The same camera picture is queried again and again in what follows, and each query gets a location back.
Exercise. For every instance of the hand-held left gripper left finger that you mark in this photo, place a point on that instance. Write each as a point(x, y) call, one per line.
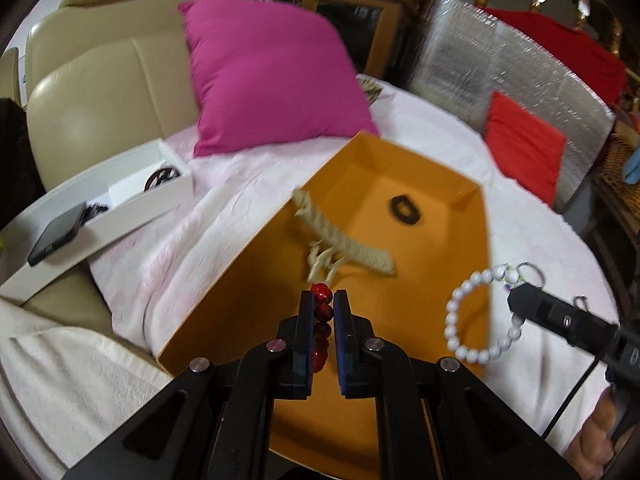
point(306, 321)

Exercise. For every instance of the blue item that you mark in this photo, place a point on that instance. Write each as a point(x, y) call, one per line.
point(632, 167)

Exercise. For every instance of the red cloth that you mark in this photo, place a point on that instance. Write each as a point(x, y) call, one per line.
point(565, 40)

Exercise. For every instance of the black smartphone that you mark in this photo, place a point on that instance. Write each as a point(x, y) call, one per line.
point(55, 237)

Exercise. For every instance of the dark cloth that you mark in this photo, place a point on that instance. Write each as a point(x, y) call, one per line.
point(15, 160)

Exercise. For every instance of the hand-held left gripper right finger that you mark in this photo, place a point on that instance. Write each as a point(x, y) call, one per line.
point(341, 321)

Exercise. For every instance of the white cardboard box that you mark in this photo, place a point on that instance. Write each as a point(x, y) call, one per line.
point(135, 210)

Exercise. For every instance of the orange cardboard box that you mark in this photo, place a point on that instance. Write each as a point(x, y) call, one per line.
point(440, 260)

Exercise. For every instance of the camouflage cloth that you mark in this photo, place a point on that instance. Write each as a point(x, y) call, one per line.
point(370, 91)

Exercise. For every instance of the pink pillow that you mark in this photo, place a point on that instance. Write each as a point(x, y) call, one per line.
point(270, 70)

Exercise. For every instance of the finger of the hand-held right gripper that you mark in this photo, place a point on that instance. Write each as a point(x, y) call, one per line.
point(560, 317)

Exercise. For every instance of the black white round item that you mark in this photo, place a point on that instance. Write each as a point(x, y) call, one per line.
point(162, 177)

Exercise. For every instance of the silver insulation sheet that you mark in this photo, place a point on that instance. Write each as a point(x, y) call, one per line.
point(465, 60)

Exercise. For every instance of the cream towel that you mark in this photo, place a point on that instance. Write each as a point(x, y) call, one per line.
point(60, 375)

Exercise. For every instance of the beige hair claw clip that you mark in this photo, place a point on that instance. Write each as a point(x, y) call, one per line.
point(340, 237)

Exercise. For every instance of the wicker basket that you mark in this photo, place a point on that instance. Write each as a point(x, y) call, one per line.
point(612, 170)

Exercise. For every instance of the person's right hand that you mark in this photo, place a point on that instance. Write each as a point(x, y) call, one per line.
point(595, 430)

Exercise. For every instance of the beige leather sofa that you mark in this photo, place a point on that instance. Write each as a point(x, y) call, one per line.
point(100, 90)

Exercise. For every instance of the red pillow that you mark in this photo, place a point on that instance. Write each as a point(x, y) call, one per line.
point(525, 145)

